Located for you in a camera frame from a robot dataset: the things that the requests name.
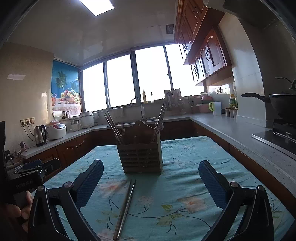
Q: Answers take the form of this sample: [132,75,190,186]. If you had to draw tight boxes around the person's left hand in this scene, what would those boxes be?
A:
[1,191,33,232]

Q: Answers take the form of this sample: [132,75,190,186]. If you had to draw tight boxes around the stainless electric kettle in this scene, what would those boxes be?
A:
[34,125,47,147]

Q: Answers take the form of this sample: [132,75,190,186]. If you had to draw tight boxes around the white red rice cooker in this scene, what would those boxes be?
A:
[46,122,66,141]

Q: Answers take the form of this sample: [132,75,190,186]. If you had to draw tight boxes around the teal floral tablecloth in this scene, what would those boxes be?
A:
[32,136,295,241]

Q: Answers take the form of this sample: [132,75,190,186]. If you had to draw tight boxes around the white slow cooker pot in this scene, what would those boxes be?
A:
[80,111,94,129]

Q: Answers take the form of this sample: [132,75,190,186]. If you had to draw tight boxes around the fruit beach poster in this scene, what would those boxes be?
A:
[51,60,81,116]

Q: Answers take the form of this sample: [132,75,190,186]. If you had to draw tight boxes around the brown wooden utensil holder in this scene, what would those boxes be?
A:
[116,120,163,175]

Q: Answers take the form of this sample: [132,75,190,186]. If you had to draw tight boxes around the steel fork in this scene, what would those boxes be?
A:
[120,124,125,143]

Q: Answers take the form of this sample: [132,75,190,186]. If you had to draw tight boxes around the black frying pan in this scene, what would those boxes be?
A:
[241,76,296,121]

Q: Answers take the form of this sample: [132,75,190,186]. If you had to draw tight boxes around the yellow green drink bottle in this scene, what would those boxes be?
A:
[229,94,237,108]

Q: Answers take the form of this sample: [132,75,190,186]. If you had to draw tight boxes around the pink plastic basin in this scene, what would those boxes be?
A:
[196,95,213,113]

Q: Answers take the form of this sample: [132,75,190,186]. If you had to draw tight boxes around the dish drying rack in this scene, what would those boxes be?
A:
[164,88,185,114]

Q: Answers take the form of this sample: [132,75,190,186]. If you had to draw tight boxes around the chrome sink faucet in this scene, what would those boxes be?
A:
[129,97,146,120]

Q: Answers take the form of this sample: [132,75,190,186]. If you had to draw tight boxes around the yellow dish soap bottle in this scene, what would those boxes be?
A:
[142,90,147,104]

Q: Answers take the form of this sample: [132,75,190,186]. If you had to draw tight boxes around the ceiling light panel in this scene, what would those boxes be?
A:
[79,0,114,16]

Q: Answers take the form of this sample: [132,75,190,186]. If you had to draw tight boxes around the dark wood upper cabinets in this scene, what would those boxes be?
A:
[174,1,233,86]

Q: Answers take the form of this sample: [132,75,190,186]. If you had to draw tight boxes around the wall power socket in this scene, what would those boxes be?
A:
[20,117,35,126]

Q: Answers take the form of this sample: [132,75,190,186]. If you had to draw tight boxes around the white jug green handle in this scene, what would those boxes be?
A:
[209,101,222,116]

